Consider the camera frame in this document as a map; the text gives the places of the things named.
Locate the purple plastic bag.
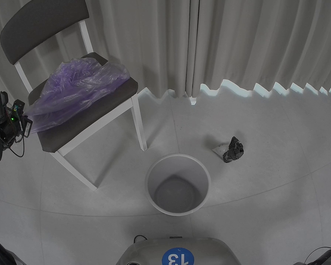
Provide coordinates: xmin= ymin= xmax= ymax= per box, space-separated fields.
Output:
xmin=24 ymin=57 xmax=131 ymax=133

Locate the white trash bin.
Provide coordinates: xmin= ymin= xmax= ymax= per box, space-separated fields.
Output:
xmin=145 ymin=153 xmax=212 ymax=216

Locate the black plastic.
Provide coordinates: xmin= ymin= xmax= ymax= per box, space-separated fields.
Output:
xmin=223 ymin=136 xmax=244 ymax=163

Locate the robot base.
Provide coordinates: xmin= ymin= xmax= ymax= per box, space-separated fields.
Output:
xmin=118 ymin=237 xmax=242 ymax=265

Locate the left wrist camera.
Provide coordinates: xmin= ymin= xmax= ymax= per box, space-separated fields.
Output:
xmin=12 ymin=99 xmax=26 ymax=118

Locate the white paper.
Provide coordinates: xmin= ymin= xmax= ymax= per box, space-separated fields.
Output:
xmin=212 ymin=144 xmax=229 ymax=158

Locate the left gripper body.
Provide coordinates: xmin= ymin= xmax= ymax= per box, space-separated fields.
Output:
xmin=0 ymin=115 xmax=33 ymax=146

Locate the white chair dark grey seat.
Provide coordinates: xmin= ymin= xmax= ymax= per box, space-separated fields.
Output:
xmin=0 ymin=0 xmax=148 ymax=191

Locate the white curtain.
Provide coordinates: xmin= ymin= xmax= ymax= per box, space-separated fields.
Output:
xmin=0 ymin=0 xmax=201 ymax=112
xmin=192 ymin=0 xmax=331 ymax=98

